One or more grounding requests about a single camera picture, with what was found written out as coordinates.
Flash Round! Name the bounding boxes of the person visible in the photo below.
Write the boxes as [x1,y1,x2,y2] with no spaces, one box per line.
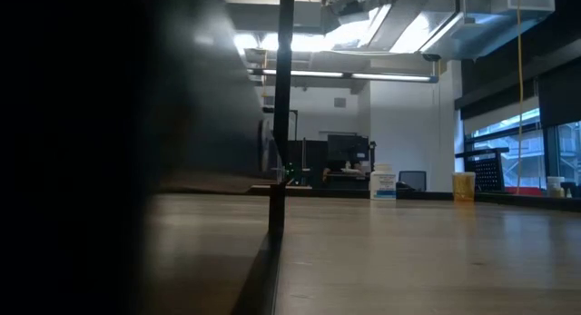
[320,159,364,179]

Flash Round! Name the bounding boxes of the black workstation with monitors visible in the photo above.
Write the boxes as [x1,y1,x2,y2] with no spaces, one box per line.
[285,109,378,192]

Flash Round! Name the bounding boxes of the red object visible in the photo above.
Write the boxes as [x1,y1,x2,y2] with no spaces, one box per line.
[506,186,545,198]

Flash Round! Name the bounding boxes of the silver ceiling air duct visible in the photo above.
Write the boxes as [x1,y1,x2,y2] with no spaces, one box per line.
[362,0,557,62]

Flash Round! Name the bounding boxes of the black aluminium table frame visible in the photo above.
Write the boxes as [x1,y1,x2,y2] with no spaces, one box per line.
[247,182,581,212]

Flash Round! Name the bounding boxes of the bright ceiling light panel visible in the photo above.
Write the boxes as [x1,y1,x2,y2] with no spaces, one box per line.
[233,4,391,53]

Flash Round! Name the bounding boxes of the white lidded jar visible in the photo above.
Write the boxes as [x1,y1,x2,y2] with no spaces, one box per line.
[546,175,566,199]

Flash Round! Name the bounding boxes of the black perforated rack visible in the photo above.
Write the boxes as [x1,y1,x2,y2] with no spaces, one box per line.
[455,146,510,193]

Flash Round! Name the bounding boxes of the yellow hanging cord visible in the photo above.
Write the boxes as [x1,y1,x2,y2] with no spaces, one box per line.
[516,0,525,196]

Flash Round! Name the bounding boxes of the white medicine bottle blue label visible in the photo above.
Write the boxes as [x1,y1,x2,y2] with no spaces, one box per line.
[369,162,398,202]

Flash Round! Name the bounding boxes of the fluorescent ceiling light tube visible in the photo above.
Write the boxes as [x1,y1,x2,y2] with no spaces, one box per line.
[247,68,439,84]

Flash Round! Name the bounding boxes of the black roller blind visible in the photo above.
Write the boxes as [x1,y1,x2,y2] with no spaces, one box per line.
[537,55,581,130]

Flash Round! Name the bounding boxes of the black mesh office chair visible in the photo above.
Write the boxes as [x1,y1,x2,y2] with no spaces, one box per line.
[397,170,428,192]

